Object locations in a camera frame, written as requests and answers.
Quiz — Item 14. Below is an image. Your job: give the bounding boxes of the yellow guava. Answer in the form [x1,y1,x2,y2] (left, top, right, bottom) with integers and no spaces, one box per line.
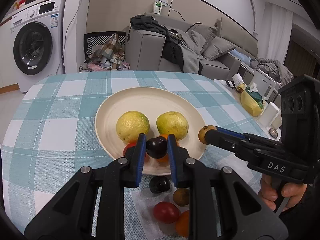
[116,111,150,144]

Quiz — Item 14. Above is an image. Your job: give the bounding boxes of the black patterned chair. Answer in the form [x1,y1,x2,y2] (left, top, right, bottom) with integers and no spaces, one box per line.
[84,31,126,59]

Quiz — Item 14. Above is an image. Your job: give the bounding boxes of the red tomato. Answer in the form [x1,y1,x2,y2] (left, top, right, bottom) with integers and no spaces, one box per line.
[152,202,181,224]
[123,142,150,163]

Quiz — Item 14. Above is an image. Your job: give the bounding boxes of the grey sofa cushion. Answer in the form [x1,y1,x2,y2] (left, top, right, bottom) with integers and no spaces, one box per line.
[202,36,235,60]

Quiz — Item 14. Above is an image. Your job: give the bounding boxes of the white box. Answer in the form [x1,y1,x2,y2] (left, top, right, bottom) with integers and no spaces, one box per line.
[258,102,280,127]

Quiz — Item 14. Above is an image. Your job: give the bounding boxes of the brown round fruit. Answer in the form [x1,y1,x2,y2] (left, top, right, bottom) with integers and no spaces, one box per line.
[198,125,217,145]
[172,188,190,207]

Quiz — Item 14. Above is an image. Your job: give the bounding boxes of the white bottle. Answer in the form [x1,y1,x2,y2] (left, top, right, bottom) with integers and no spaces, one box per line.
[232,73,244,87]

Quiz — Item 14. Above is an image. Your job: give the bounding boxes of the cream oval plate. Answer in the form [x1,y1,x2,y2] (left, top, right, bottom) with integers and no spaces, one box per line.
[95,87,206,160]

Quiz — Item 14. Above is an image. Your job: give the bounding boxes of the white washing machine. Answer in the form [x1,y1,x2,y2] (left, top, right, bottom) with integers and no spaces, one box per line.
[10,0,65,93]

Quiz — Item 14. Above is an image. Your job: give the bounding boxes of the grey blanket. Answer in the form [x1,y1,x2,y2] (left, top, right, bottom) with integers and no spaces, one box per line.
[250,57,294,87]

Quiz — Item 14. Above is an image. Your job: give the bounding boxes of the plaid cloth on chair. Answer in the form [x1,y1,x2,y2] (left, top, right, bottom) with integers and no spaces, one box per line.
[79,34,130,72]

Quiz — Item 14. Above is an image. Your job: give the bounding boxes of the person's right hand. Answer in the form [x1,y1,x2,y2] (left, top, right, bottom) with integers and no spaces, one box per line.
[258,174,307,211]

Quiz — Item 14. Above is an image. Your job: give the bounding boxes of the yellow snack bag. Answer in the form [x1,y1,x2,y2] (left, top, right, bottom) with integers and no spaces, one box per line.
[240,83,264,116]

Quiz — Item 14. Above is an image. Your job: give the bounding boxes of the dark plum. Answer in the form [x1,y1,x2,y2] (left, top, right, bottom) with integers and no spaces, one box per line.
[149,176,171,194]
[146,136,167,159]

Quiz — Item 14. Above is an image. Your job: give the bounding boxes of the grey sofa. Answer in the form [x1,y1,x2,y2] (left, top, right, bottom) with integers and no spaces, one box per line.
[124,12,258,81]

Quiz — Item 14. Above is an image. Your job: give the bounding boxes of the small orange mandarin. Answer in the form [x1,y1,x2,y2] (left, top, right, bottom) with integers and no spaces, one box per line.
[175,210,190,238]

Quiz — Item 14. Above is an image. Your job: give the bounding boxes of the large orange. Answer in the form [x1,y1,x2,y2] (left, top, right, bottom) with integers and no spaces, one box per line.
[156,134,180,163]

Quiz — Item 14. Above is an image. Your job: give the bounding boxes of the teal checkered tablecloth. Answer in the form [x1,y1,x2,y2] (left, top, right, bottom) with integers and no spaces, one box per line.
[1,70,271,240]

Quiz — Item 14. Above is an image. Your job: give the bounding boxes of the black clothes on sofa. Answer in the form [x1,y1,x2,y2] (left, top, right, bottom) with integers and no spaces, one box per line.
[125,15,183,70]

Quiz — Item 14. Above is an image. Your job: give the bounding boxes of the green-yellow guava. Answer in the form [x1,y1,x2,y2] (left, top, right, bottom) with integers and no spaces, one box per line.
[156,111,189,140]

